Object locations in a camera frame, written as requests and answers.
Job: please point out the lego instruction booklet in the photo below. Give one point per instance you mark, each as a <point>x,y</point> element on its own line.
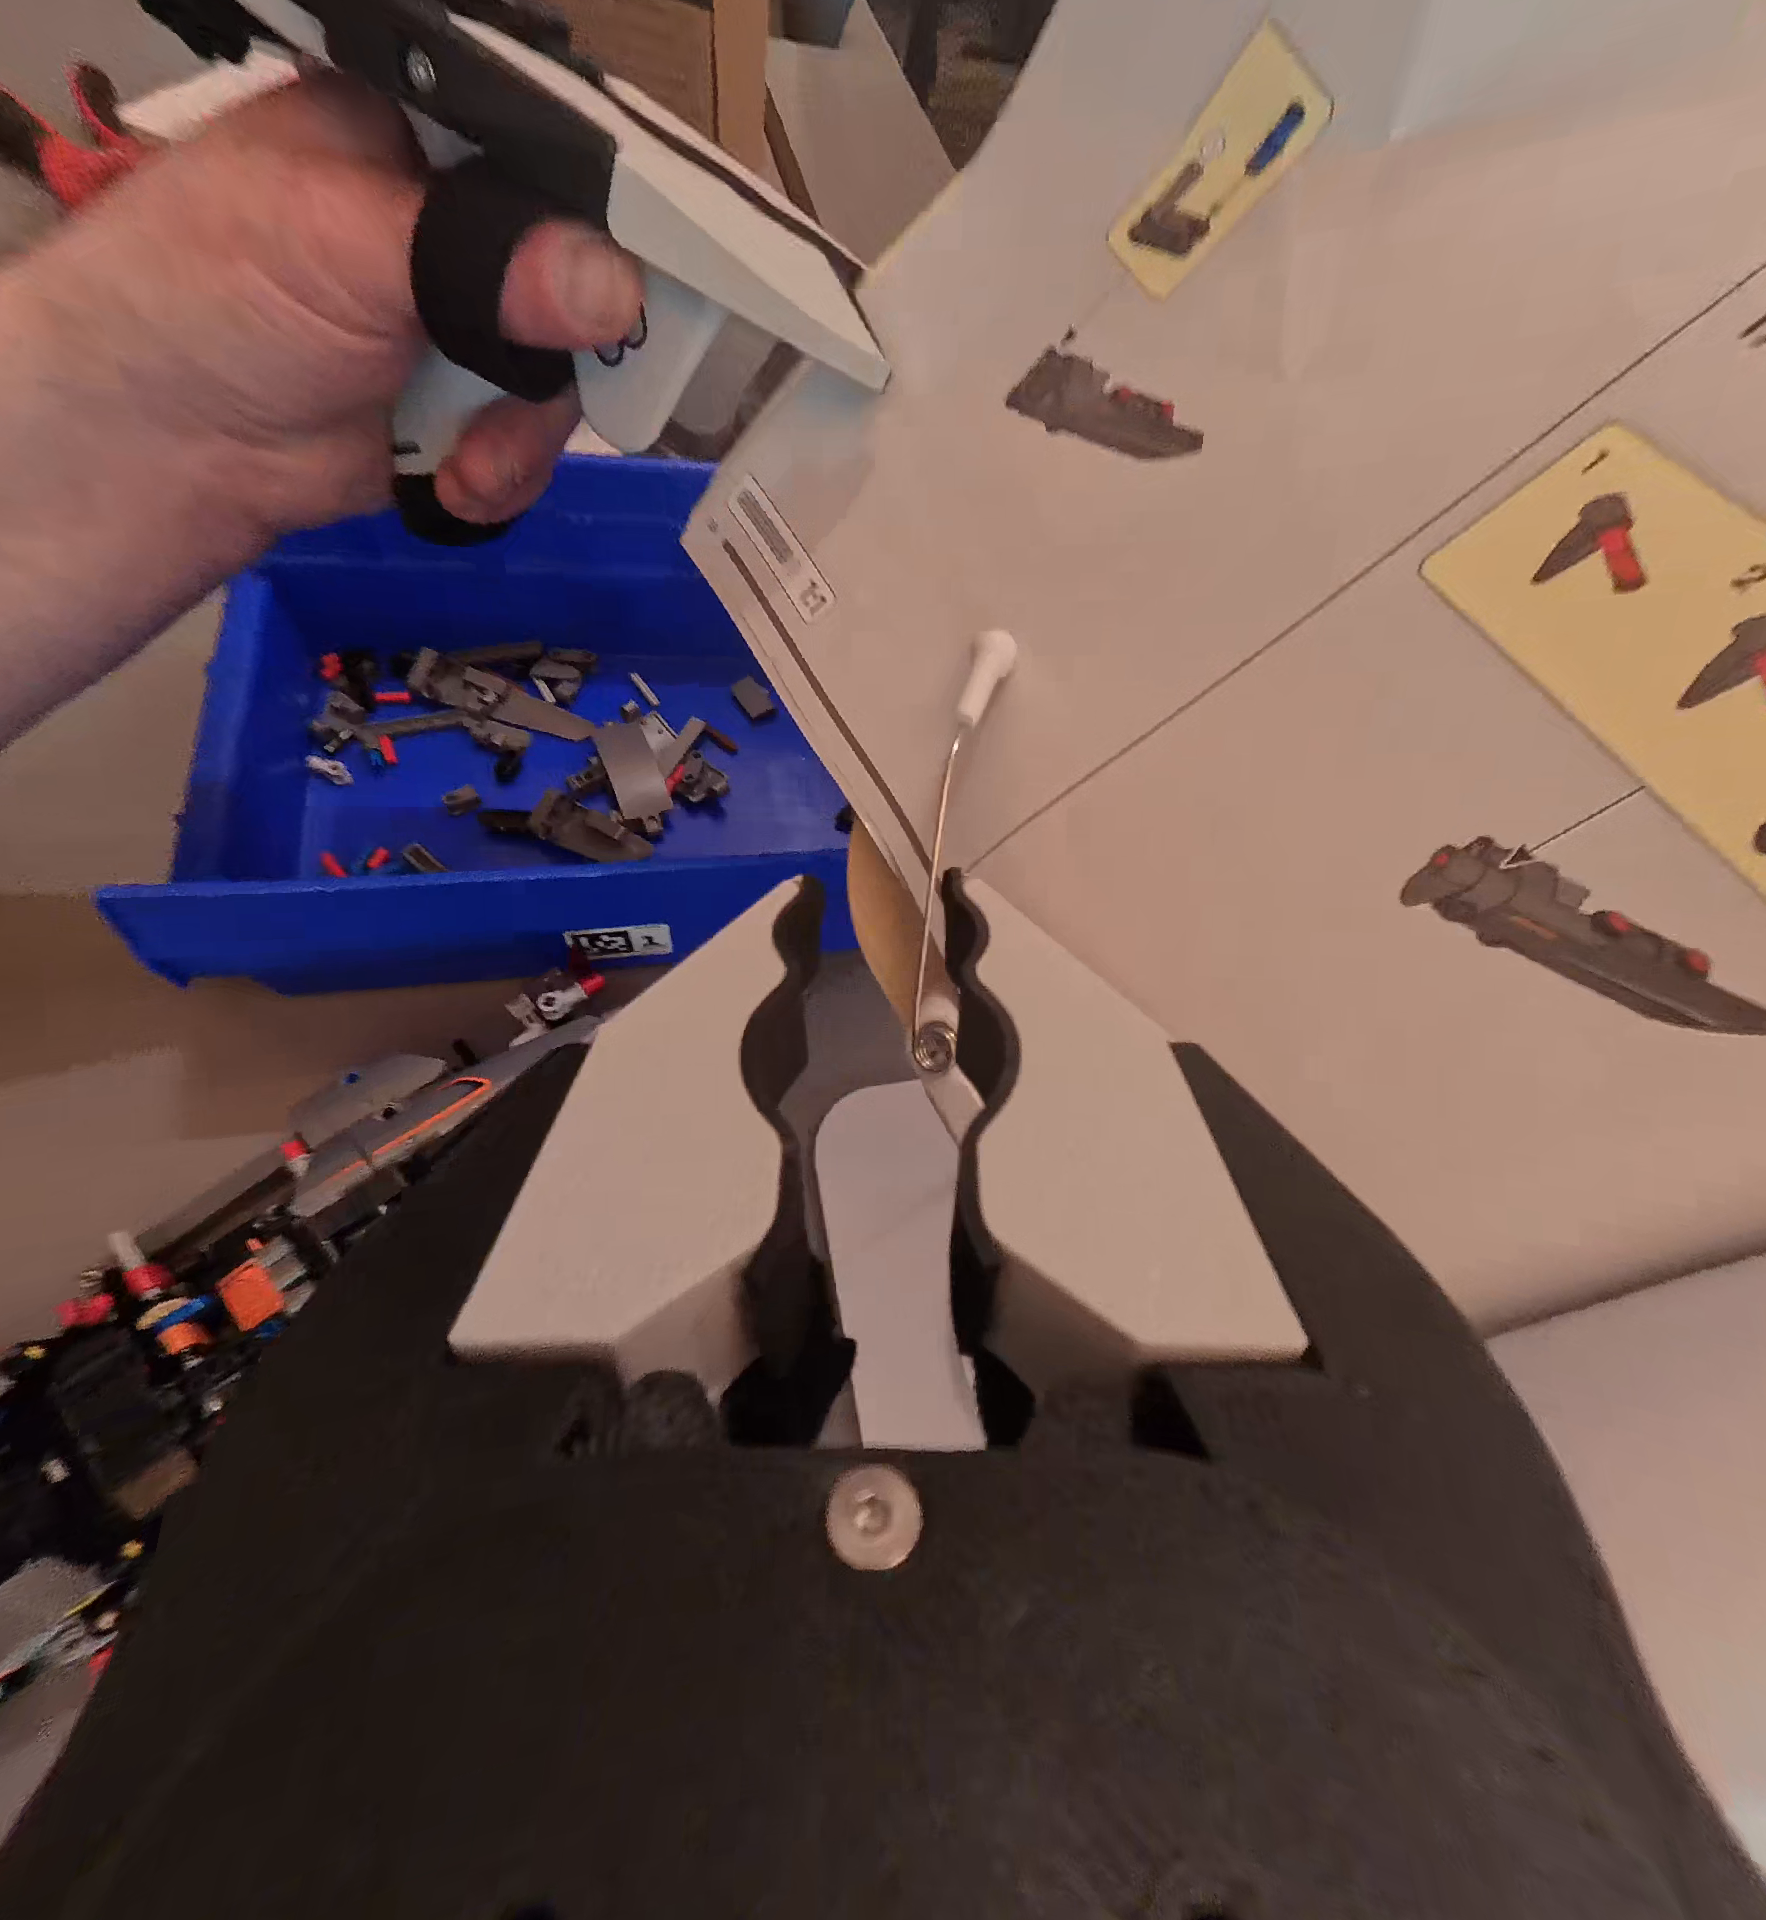
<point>1348,676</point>

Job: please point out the partly built lego car model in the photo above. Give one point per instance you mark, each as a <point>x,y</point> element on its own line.
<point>117,1396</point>

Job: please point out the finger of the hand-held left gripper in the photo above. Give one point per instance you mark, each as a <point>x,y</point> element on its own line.
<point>763,286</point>
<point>734,177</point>

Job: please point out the pile of lego pieces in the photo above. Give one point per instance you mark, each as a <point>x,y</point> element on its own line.
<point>628,766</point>

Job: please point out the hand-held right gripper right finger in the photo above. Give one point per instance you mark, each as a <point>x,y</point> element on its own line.
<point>1123,1201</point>

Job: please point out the red and black object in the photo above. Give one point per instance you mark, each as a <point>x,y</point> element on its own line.
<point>27,135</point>

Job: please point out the blue plastic bin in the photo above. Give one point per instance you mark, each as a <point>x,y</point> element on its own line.
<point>523,931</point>

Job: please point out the person's left hand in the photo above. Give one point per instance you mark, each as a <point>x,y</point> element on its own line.
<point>238,330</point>

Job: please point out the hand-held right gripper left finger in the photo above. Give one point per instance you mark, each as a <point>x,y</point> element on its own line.
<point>628,1186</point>

